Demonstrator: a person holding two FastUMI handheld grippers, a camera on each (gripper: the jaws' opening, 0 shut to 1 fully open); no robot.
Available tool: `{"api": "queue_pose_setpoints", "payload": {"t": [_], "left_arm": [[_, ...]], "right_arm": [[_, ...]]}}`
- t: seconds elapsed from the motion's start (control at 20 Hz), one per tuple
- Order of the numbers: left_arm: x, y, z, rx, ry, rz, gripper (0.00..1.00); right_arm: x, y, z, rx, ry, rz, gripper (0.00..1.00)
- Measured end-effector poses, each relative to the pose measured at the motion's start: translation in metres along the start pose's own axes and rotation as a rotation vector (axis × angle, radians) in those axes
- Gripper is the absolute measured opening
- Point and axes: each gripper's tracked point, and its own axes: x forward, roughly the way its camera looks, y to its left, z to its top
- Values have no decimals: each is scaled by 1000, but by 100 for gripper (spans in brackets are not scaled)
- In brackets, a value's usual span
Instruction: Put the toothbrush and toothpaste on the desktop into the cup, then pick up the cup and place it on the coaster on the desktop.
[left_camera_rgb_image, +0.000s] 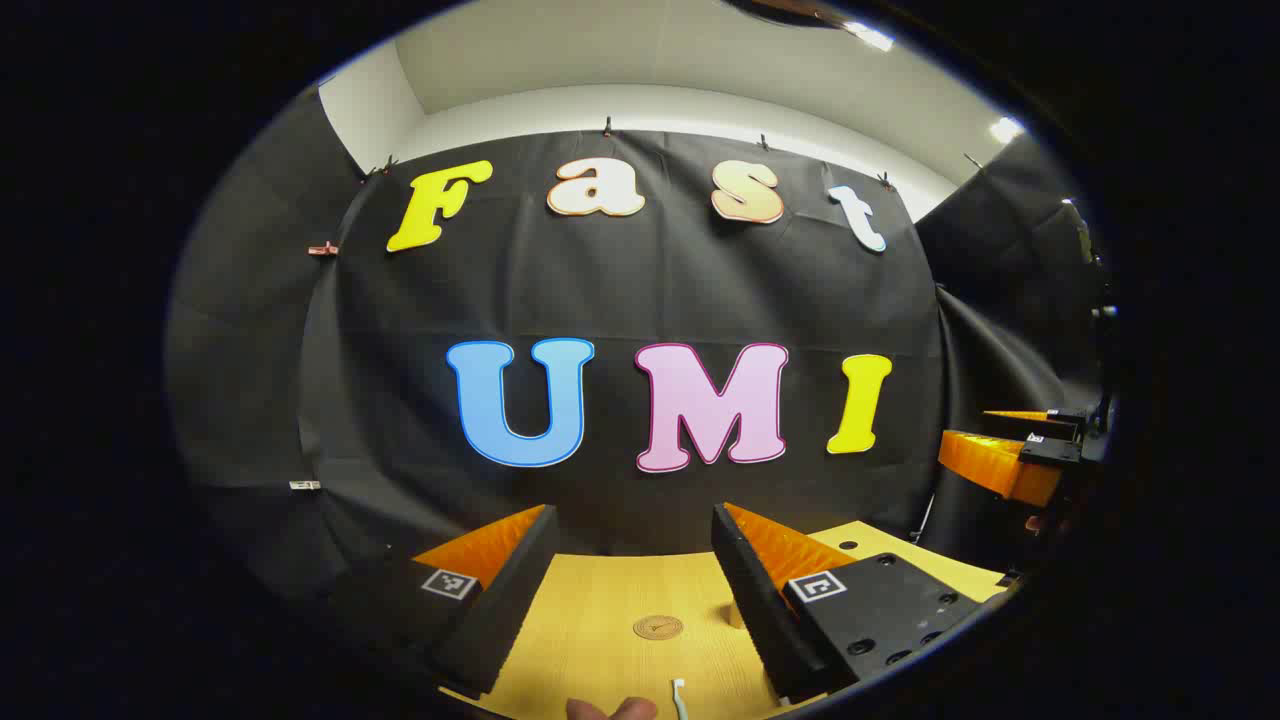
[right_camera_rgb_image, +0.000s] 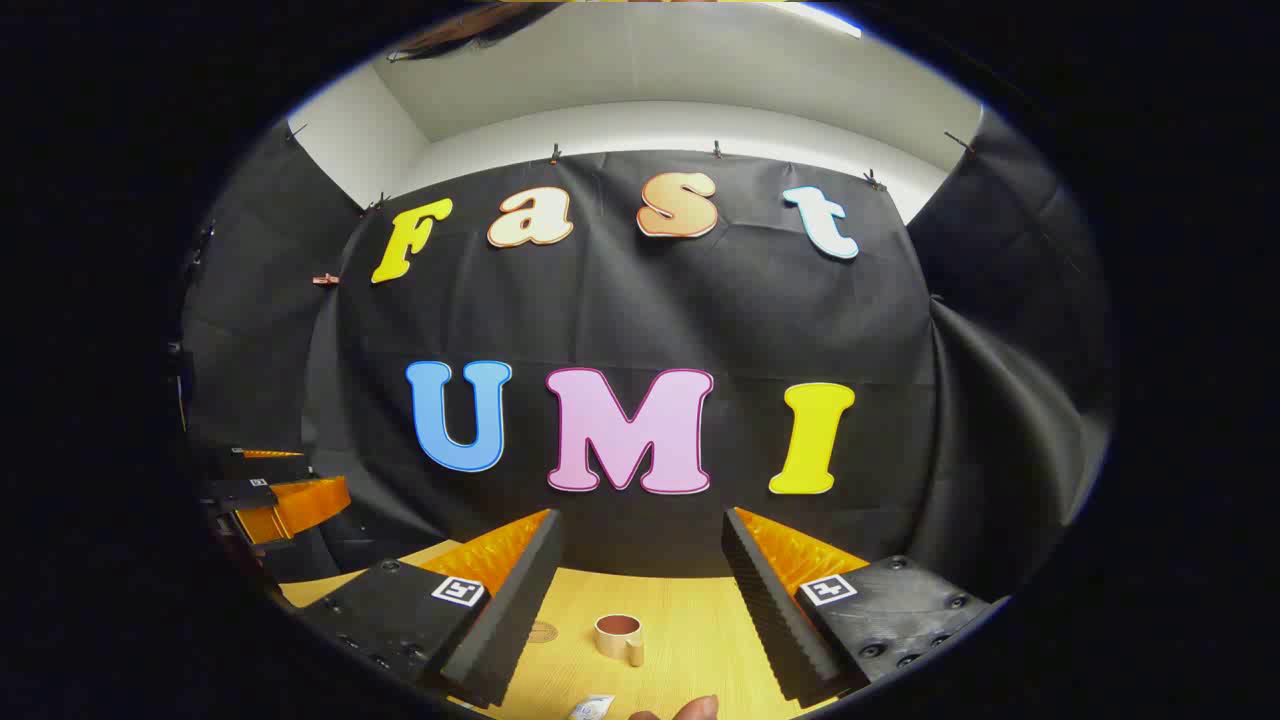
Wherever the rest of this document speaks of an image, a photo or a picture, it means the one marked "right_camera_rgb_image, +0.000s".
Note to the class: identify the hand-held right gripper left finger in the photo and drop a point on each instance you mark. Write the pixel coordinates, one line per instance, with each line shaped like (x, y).
(510, 610)

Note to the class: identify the white toothpaste tube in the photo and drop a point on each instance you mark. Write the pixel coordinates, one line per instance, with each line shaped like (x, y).
(592, 708)

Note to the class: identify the round wooden coaster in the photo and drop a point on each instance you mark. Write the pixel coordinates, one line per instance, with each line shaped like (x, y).
(542, 632)

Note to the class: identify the wooden desktop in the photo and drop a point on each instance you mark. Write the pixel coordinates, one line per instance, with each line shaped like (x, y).
(690, 620)

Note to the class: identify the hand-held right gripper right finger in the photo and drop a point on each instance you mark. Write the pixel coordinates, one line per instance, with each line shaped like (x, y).
(770, 600)

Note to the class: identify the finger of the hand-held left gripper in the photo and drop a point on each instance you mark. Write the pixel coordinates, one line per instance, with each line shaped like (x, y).
(300, 505)
(265, 458)

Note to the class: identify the beige cup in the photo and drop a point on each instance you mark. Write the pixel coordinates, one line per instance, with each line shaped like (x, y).
(615, 640)

